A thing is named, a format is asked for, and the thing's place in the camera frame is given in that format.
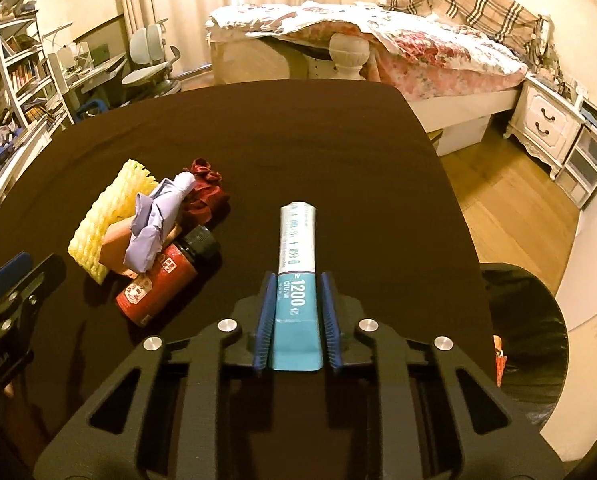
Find yellow foam fruit net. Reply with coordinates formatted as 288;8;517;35
67;159;159;283

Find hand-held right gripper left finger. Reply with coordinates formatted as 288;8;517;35
33;270;279;480

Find plaid blanket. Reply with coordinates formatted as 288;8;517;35
386;0;552;56

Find white desk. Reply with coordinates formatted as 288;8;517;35
46;45;129;126

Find orange plastic bag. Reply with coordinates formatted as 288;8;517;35
493;335;508;388

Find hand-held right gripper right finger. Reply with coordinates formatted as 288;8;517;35
320;270;565;480

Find crumpled purple paper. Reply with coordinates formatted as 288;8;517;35
123;171;196;272

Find bed with floral quilt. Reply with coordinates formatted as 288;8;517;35
206;0;554;157

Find dark red crumpled wrapper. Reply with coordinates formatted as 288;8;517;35
181;158;230;226

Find white bookshelf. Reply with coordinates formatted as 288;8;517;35
0;0;74;241

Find plastic drawer unit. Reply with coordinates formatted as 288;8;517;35
555;125;597;209

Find white and teal tube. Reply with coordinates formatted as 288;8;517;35
270;201;324;373

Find floral quilt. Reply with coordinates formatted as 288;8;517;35
206;1;528;100

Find blue stool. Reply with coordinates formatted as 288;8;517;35
76;100;106;123

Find grey office chair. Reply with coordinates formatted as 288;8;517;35
122;20;183;98

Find white nightstand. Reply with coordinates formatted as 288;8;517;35
503;74;586;178

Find stack of books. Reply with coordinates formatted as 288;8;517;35
576;97;597;133

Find white box under bed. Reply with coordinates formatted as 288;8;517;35
436;115;494;157

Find orange box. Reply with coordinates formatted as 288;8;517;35
100;217;142;277

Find red bottle with black cap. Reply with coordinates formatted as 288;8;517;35
116;225;222;329

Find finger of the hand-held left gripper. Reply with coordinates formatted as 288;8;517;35
0;254;68;323
0;251;33;301

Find white round bed post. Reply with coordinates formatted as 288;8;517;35
329;31;371;80

